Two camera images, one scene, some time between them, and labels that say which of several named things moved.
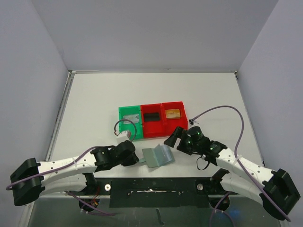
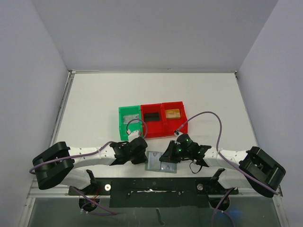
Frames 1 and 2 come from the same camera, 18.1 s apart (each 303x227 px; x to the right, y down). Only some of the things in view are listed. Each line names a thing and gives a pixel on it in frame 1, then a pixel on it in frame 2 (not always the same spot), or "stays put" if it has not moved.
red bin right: x=169 y=125 stays put
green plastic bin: x=130 y=119 stays put
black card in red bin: x=152 y=117 stays put
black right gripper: x=181 y=139 to x=171 y=153
